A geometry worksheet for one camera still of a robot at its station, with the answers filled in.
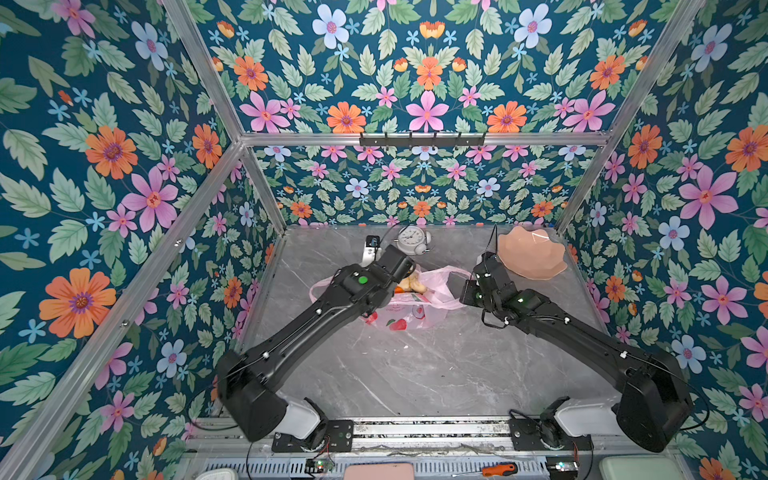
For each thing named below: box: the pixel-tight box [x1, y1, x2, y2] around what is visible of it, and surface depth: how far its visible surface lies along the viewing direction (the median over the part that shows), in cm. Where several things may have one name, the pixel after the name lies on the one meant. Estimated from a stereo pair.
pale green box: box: [599, 455, 685, 480], surface depth 68 cm
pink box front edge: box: [343, 462, 415, 480], surface depth 69 cm
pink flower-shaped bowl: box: [497, 226, 568, 280], surface depth 111 cm
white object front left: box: [195, 468, 239, 480], surface depth 68 cm
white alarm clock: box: [394, 226, 432, 255], surface depth 113 cm
